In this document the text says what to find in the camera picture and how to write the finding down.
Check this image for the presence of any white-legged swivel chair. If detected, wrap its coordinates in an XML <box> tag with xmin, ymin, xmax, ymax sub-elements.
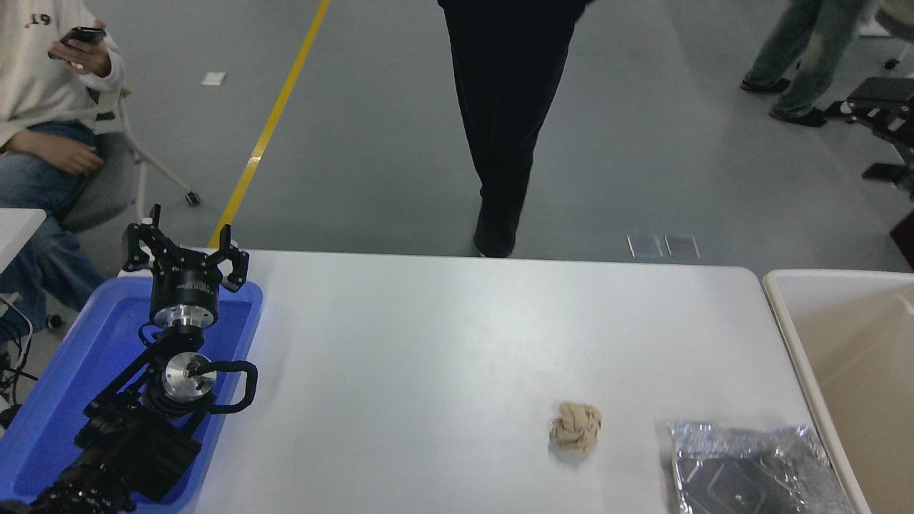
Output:
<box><xmin>860</xmin><ymin>0</ymin><xmax>914</xmax><ymax>72</ymax></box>

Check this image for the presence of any blue plastic tray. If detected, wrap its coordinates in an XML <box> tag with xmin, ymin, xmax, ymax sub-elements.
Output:
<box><xmin>0</xmin><ymin>276</ymin><xmax>263</xmax><ymax>514</ymax></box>

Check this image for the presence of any seated person's right hand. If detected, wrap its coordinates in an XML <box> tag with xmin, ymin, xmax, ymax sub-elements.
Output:
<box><xmin>61</xmin><ymin>139</ymin><xmax>106</xmax><ymax>176</ymax></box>

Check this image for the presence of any standing person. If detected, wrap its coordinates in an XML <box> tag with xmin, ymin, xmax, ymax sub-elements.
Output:
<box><xmin>437</xmin><ymin>0</ymin><xmax>595</xmax><ymax>259</ymax></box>

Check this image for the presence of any seated person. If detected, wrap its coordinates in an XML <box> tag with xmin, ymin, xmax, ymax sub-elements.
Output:
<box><xmin>0</xmin><ymin>0</ymin><xmax>126</xmax><ymax>345</ymax></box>

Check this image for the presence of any large pale bin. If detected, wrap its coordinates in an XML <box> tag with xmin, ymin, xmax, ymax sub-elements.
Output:
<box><xmin>763</xmin><ymin>268</ymin><xmax>914</xmax><ymax>514</ymax></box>

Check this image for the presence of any white cable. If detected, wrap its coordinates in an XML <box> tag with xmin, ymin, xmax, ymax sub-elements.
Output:
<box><xmin>0</xmin><ymin>293</ymin><xmax>34</xmax><ymax>390</ymax></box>

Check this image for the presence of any crumpled tan paper ball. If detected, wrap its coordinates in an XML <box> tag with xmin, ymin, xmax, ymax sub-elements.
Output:
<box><xmin>549</xmin><ymin>401</ymin><xmax>603</xmax><ymax>453</ymax></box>

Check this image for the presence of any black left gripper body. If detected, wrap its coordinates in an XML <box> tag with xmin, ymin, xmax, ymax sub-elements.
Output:
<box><xmin>148</xmin><ymin>250</ymin><xmax>221</xmax><ymax>318</ymax></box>

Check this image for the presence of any silver foil tray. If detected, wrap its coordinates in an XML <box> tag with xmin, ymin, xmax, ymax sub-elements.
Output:
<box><xmin>668</xmin><ymin>420</ymin><xmax>855</xmax><ymax>514</ymax></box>

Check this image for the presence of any grey swivel chair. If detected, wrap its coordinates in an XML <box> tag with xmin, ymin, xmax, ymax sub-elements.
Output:
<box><xmin>61</xmin><ymin>86</ymin><xmax>202</xmax><ymax>233</ymax></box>

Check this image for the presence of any black cable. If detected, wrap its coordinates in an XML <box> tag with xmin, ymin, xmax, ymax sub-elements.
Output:
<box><xmin>0</xmin><ymin>357</ymin><xmax>38</xmax><ymax>386</ymax></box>

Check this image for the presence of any black equipment frame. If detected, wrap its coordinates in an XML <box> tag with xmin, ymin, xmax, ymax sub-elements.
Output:
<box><xmin>821</xmin><ymin>76</ymin><xmax>914</xmax><ymax>195</ymax></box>

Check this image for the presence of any black smartphone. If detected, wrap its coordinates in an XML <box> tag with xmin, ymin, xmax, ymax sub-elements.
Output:
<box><xmin>48</xmin><ymin>26</ymin><xmax>107</xmax><ymax>61</ymax></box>

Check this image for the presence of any person in background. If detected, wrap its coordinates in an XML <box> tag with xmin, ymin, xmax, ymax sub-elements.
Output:
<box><xmin>740</xmin><ymin>0</ymin><xmax>883</xmax><ymax>128</ymax></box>

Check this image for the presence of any seated person's left hand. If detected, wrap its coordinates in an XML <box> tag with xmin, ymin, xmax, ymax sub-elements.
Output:
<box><xmin>68</xmin><ymin>39</ymin><xmax>115</xmax><ymax>78</ymax></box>

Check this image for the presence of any dark brown box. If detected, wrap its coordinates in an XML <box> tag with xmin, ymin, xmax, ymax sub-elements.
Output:
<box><xmin>889</xmin><ymin>209</ymin><xmax>914</xmax><ymax>274</ymax></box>

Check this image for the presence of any white side table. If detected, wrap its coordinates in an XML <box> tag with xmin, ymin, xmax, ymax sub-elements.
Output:
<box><xmin>0</xmin><ymin>207</ymin><xmax>47</xmax><ymax>272</ymax></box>

